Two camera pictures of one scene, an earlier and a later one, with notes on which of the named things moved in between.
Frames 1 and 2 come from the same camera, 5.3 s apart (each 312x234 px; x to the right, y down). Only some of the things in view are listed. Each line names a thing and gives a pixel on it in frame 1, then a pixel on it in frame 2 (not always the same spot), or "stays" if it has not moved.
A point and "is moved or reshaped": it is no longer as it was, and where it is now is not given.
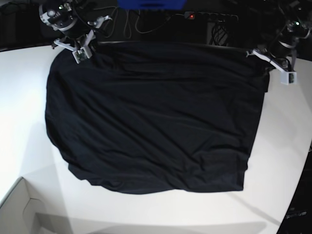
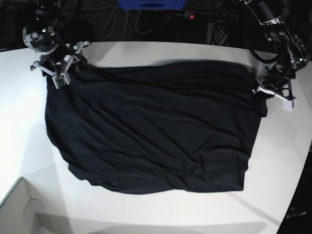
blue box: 151,5 stays
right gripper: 283,64 → 272,84
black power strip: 204,15 stays
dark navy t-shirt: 153,118 is moved or reshaped
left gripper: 81,45 → 57,63
